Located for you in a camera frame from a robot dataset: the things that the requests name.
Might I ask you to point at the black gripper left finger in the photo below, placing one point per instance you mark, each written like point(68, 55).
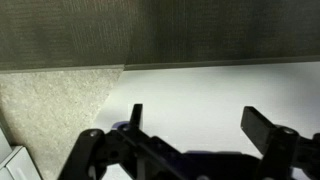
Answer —
point(100, 153)

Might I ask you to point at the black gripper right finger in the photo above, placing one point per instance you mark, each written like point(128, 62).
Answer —
point(263, 133)

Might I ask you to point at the white kitchen base cabinet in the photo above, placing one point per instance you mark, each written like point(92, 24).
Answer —
point(18, 166)

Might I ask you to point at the dark wall baseboard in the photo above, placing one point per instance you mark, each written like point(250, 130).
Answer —
point(200, 63)

